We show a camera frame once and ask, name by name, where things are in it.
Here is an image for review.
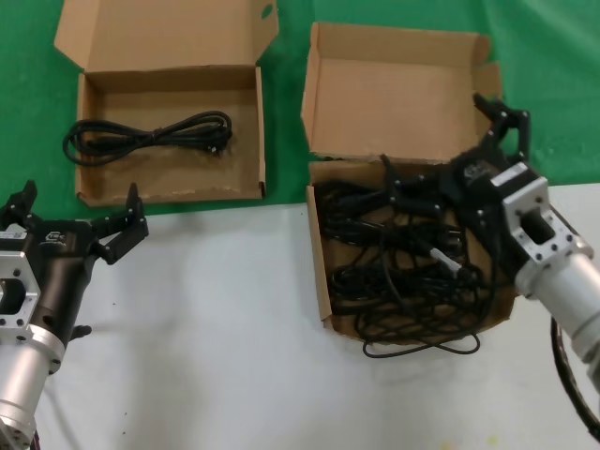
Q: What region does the thin black cable silver connector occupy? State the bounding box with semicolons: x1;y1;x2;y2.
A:
355;205;493;358

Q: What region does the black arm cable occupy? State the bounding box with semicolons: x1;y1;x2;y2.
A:
550;318;600;440
27;421;46;450

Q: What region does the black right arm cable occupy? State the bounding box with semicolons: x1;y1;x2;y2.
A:
550;318;600;440

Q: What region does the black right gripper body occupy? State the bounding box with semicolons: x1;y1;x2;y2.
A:
440;142;517;268

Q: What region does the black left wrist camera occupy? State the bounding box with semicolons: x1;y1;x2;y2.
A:
0;228;27;254

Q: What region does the green table cloth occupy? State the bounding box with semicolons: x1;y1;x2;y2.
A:
0;0;600;219

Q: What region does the silver camera bracket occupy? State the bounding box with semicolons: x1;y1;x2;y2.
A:
0;250;48;346
501;175;594;278

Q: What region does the silver left camera bracket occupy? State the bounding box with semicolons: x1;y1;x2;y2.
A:
0;250;48;346

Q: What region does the open brown cardboard box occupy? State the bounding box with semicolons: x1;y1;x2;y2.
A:
53;0;280;207

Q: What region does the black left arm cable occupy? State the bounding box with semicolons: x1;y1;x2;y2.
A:
27;421;46;450

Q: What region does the silver right camera bracket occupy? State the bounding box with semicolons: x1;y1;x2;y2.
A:
501;175;594;278

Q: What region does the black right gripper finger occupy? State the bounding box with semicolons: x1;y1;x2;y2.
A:
473;93;531;163
382;154;451;215

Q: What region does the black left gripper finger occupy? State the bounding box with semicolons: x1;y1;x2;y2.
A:
88;182;150;264
0;180;38;235

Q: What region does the black power cable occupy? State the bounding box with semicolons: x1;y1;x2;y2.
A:
63;111;234;166
313;180;451;221
330;262;488;320
321;215;470;254

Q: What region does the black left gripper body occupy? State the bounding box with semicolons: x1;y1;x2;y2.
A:
22;218;102;341

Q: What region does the cardboard box with torn lid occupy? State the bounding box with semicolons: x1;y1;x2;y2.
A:
299;22;521;338

